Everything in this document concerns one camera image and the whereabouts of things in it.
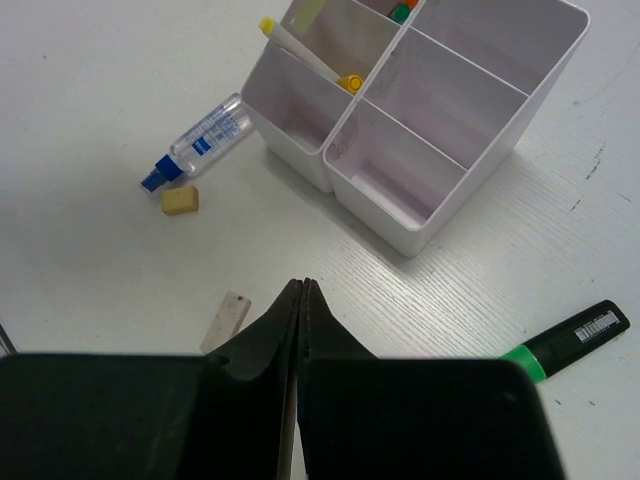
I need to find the left white compartment organizer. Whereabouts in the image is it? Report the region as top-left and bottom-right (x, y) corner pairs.
(241, 1), (401, 193)

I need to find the grey white eraser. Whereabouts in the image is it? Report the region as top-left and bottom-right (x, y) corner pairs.
(200, 291), (251, 354)

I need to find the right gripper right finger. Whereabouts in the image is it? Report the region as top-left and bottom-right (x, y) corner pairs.
(298, 279), (565, 479)

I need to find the yellow capped white marker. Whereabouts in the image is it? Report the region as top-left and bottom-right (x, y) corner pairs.
(337, 74), (364, 95)

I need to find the long white yellow marker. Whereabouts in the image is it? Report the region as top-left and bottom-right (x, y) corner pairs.
(259, 17), (340, 83)

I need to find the thin yellow marker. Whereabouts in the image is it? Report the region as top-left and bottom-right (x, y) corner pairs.
(291, 0), (326, 33)

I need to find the white compartment organizer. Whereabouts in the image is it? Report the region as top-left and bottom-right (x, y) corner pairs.
(241, 1), (401, 193)
(323, 1), (590, 257)

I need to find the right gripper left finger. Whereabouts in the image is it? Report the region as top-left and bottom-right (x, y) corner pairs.
(1, 280), (303, 479)

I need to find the green black highlighter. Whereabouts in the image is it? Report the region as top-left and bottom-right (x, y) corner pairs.
(501, 300), (630, 384)

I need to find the yellow eraser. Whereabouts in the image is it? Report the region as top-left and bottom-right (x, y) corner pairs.
(161, 185), (199, 216)

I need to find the clear blue spray bottle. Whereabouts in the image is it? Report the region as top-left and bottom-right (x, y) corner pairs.
(140, 93), (253, 193)

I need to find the green capped pen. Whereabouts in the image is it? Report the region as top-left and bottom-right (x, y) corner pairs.
(388, 3), (411, 25)

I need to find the right white compartment organizer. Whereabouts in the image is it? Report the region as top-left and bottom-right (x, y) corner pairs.
(323, 1), (590, 257)

